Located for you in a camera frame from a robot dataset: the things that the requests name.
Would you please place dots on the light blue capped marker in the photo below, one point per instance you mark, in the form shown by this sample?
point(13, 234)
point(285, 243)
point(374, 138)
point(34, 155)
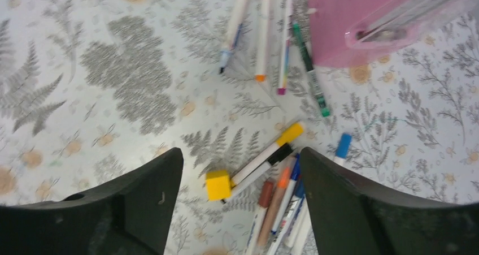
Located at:
point(342, 149)

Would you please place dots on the yellow capped white marker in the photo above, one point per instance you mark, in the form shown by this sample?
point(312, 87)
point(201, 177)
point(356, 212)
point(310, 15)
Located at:
point(288, 136)

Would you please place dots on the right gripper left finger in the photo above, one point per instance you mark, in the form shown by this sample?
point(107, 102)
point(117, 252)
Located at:
point(130, 214)

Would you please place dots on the orange capped white marker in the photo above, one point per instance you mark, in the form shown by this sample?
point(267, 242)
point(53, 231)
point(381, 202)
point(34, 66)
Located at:
point(262, 44)

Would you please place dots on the floral table mat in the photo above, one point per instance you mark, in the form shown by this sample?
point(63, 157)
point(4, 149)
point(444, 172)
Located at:
point(91, 89)

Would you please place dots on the red brown capped marker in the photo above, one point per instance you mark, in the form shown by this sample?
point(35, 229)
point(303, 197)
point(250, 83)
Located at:
point(261, 209)

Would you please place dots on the yellow cube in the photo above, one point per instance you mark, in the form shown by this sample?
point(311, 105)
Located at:
point(218, 185)

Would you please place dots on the magenta capped white marker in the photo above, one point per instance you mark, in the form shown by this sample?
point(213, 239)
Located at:
point(284, 62)

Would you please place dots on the orange brown marker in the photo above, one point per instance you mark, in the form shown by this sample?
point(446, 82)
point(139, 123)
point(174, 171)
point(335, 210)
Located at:
point(273, 208)

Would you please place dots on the dark blue capped marker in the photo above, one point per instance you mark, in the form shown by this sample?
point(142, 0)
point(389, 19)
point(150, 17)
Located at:
point(291, 183)

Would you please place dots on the dark green marker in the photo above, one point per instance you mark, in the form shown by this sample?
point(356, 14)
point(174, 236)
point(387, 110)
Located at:
point(316, 91)

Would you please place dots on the pink metronome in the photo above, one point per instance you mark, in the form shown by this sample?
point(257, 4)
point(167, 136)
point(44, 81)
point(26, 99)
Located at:
point(346, 33)

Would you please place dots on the black capped white marker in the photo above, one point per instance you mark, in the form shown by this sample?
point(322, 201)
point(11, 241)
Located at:
point(277, 157)

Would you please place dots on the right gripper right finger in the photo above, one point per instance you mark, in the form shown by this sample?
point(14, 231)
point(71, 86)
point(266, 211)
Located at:
point(352, 214)

